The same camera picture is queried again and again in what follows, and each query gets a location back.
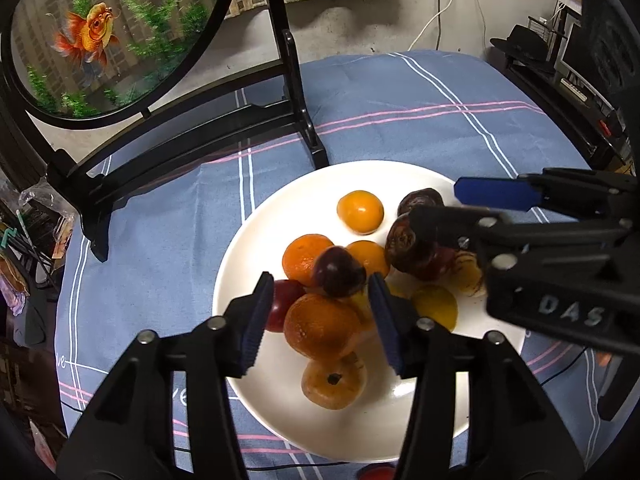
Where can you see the small dark purple fruit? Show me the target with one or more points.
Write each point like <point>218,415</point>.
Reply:
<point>417,199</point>

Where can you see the dark red round fruit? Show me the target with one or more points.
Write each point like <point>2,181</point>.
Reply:
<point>442,262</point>

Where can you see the dark plum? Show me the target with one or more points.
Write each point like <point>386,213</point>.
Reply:
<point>337,272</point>

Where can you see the black desk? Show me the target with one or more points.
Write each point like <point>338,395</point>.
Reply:
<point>555,95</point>

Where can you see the white oval plate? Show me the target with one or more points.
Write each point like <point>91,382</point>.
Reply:
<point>280,220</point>

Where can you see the red plum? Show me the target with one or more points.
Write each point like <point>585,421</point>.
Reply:
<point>285,300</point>

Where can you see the large orange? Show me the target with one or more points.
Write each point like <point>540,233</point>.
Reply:
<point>320,327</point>

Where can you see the medium orange mandarin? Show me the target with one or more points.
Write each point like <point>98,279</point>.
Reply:
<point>300,260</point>

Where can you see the beige passion fruit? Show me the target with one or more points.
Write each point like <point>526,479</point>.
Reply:
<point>465,275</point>

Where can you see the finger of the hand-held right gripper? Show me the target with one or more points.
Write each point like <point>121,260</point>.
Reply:
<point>495,192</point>
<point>450,225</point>

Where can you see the blue plaid tablecloth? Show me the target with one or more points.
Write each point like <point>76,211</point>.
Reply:
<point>400,125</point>

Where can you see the red cherry tomato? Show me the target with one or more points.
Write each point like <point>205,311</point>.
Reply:
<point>377,473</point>

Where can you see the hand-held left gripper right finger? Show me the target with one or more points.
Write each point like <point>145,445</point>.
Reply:
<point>385,320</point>

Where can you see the small orange mandarin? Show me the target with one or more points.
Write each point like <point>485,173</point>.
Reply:
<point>360,211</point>

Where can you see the green plastic clip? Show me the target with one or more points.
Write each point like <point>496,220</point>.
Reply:
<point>9,235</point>

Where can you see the black hat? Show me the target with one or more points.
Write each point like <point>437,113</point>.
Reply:
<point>525,42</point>

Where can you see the small smooth orange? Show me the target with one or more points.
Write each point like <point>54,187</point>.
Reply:
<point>372,257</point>

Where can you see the dark brown mangosteen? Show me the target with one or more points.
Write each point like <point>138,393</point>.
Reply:
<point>400,250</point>

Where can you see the clear plastic bag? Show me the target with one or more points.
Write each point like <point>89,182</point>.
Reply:
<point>45,195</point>

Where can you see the yellow-green citrus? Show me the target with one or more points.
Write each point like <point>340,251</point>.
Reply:
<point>437,307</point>

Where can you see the round goldfish screen with stand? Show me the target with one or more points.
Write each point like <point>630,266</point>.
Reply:
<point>290,85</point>

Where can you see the flat beige fruit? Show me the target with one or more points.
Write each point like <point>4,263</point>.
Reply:
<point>320,390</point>

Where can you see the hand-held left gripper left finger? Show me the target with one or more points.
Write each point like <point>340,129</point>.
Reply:
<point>255,320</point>

